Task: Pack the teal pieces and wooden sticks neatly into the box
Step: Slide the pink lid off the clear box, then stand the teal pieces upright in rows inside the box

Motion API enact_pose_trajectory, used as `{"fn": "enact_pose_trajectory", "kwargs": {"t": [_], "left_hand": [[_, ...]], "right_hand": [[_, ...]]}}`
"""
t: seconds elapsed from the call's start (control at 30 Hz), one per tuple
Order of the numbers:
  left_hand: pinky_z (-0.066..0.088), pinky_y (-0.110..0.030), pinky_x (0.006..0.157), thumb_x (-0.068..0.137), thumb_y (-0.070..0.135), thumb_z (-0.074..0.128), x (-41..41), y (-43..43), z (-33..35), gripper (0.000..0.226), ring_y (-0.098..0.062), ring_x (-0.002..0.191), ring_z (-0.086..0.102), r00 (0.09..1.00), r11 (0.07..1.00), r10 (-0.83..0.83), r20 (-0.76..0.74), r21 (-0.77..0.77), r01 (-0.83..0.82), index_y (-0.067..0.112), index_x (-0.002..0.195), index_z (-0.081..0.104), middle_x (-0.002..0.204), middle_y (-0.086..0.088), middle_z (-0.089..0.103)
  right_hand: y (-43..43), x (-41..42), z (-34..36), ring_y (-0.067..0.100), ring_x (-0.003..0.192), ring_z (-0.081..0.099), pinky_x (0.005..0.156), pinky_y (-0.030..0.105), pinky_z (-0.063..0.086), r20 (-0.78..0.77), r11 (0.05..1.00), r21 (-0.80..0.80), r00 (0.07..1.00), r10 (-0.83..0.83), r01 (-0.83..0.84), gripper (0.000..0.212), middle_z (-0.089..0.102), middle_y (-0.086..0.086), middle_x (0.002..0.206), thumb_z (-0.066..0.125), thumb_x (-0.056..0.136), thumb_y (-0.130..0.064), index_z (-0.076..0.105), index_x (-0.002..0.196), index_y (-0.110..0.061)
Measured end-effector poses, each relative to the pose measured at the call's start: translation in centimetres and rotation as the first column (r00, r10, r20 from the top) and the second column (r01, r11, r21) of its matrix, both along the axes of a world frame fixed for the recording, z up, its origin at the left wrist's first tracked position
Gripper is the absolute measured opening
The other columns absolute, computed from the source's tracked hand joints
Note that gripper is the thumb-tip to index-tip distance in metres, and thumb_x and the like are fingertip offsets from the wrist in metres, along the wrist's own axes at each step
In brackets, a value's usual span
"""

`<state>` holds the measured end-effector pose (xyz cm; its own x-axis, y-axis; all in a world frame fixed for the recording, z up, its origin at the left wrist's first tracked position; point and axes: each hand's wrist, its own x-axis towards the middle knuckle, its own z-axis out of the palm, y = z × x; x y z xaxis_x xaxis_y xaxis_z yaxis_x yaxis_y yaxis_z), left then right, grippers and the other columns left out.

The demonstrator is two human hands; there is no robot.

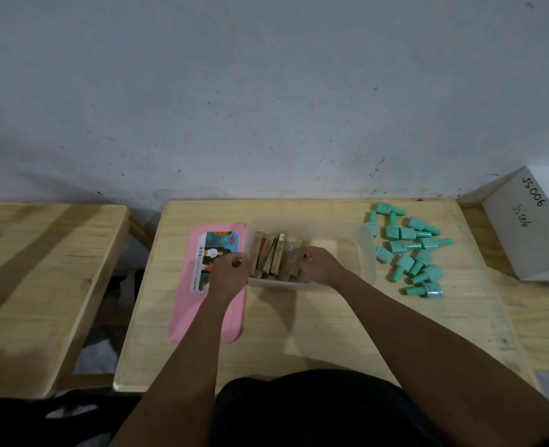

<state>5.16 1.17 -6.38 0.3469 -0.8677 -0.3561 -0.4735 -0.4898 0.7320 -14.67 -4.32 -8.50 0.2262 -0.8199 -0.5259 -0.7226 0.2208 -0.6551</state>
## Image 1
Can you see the pink lid with picture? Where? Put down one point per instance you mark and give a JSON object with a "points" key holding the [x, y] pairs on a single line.
{"points": [[183, 311]]}

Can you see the person's right hand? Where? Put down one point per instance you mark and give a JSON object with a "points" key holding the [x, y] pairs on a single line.
{"points": [[323, 270]]}

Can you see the group of teal bottles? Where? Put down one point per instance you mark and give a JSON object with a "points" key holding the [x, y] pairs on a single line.
{"points": [[402, 246]]}

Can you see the clear plastic container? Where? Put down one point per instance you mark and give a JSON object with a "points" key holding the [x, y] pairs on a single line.
{"points": [[349, 256]]}

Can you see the plywood table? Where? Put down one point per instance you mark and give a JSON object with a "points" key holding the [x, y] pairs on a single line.
{"points": [[535, 321]]}

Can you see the person's left forearm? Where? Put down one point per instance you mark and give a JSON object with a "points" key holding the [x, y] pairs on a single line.
{"points": [[186, 367]]}

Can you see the person's left hand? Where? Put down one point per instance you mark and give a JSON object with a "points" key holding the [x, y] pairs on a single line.
{"points": [[228, 276]]}

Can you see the person's black shorts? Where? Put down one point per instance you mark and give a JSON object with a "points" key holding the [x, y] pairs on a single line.
{"points": [[316, 409]]}

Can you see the group of tan boxes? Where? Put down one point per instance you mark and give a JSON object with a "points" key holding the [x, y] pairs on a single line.
{"points": [[274, 256]]}

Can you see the white cardboard box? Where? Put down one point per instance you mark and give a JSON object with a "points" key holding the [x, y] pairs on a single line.
{"points": [[535, 246]]}

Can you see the person's right forearm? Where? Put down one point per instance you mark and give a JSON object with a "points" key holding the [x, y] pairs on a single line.
{"points": [[419, 349]]}

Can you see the light wooden table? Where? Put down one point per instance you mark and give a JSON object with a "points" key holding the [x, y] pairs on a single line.
{"points": [[37, 283]]}

